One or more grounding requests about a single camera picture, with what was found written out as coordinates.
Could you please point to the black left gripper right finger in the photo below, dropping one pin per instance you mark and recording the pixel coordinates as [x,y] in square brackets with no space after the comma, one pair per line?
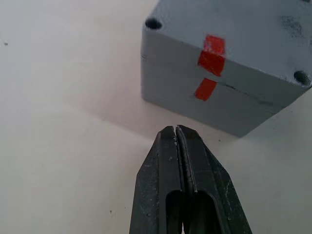
[209,190]

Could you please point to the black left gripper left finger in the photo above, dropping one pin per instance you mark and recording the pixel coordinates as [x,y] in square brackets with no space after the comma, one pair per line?
[156,185]

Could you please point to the grey box base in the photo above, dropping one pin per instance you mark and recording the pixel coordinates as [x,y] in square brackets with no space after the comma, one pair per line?
[170,92]

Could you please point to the red tape strip on lid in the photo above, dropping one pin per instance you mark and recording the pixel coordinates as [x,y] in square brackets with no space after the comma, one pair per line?
[212,58]

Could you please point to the grey box lid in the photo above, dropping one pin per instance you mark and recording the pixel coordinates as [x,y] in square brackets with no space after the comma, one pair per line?
[243,36]

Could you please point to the red tape strip on base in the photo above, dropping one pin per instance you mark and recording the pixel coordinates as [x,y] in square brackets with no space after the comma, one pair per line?
[205,89]

